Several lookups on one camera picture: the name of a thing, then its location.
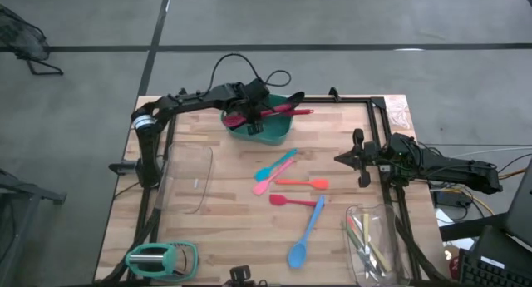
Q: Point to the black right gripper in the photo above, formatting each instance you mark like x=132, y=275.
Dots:
x=365, y=158

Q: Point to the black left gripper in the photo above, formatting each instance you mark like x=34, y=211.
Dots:
x=253, y=95

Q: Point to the red slotted spoon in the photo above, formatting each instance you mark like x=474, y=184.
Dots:
x=233, y=120

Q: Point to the orange silicone spatula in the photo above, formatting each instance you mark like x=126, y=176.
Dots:
x=318, y=184

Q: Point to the black kitchen utensil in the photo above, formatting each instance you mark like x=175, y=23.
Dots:
x=297, y=99

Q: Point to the turquoise silicone spatula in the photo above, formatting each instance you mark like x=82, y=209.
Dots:
x=262, y=174

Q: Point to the small red silicone spatula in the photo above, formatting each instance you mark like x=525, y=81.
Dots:
x=277, y=199

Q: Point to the pink silicone spatula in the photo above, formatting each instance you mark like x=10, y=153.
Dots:
x=261, y=188

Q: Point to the clear plastic bin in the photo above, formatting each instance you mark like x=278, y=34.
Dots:
x=187, y=174
x=386, y=237

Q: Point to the blue silicone spoon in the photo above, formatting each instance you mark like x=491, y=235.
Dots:
x=298, y=253

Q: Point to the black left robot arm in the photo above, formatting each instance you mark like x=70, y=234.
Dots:
x=147, y=145

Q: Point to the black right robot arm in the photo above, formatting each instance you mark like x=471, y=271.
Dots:
x=449, y=168

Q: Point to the teal plastic bin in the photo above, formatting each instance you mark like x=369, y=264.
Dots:
x=270, y=133

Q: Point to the crumpled clear plastic bag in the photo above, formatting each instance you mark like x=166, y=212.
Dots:
x=398, y=112

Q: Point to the black power brick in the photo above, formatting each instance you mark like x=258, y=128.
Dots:
x=451, y=199

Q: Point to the dark laptop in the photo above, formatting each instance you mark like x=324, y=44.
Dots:
x=521, y=208

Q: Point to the black keyboard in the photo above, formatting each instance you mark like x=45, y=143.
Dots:
x=490, y=274

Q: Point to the black mesh chair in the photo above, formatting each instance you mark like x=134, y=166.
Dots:
x=21, y=37

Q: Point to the black metal cart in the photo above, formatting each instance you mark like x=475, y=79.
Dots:
x=21, y=195

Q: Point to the black table camera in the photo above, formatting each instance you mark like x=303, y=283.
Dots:
x=240, y=274

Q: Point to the teal frame with steel roller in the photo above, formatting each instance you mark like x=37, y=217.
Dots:
x=145, y=258

